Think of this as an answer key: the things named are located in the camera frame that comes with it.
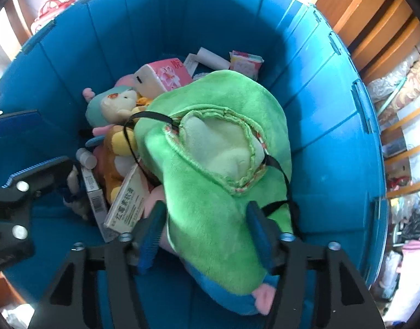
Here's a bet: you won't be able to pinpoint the white plastic bag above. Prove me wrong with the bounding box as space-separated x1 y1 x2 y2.
0 303 35 329

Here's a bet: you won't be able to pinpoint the green plush hat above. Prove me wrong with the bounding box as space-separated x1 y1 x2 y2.
122 69 301 296

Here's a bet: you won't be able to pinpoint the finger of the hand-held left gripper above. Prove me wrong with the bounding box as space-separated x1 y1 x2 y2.
0 109 42 141
0 155 78 247

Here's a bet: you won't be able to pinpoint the white barcode box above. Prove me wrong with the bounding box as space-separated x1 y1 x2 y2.
80 169 116 244

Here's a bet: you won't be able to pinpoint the white printed flat box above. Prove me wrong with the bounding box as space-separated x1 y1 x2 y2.
183 53 199 76

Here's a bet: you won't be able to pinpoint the blue plush toy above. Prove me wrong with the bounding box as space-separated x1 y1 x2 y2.
184 264 281 316

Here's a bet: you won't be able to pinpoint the blue plastic container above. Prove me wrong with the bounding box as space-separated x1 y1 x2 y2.
0 0 389 329

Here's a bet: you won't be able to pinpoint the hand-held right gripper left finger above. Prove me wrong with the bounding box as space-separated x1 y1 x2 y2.
28 200 167 329

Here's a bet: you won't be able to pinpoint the teal hooded bear plush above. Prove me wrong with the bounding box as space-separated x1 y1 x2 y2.
82 86 139 137

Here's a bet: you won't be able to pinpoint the pile of plastic bags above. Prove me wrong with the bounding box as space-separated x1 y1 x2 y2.
386 192 420 247

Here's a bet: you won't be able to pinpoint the pink flower tissue pack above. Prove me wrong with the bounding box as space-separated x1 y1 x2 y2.
134 58 194 101

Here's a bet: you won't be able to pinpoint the wooden door frame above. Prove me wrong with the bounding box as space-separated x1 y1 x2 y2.
314 0 420 83

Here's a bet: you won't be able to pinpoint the pink floral cloth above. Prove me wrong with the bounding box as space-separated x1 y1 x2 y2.
385 238 420 326

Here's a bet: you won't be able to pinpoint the rolled patterned quilt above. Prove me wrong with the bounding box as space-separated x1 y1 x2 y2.
366 41 420 117

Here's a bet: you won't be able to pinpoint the pink packet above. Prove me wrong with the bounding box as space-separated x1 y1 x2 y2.
229 50 264 80

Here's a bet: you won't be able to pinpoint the white medicine box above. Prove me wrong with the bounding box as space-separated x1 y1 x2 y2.
103 164 146 234

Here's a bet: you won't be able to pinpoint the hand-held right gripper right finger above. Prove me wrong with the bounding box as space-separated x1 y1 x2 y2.
246 201 386 329

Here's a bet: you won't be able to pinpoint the brown wooden bars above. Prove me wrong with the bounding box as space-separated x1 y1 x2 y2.
4 0 34 47

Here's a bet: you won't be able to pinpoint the beige plush toy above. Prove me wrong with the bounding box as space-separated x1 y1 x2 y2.
63 166 91 220

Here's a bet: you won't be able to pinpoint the wooden furniture edge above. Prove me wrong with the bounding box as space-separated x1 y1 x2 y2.
0 271 27 307

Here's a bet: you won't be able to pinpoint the white paper roll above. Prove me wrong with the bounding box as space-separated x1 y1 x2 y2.
195 47 231 71

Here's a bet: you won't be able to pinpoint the orange yellow plush toy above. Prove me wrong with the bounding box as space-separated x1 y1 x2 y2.
93 125 152 206

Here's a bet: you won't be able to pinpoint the small white bottle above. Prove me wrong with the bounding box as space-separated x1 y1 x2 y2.
76 147 98 170

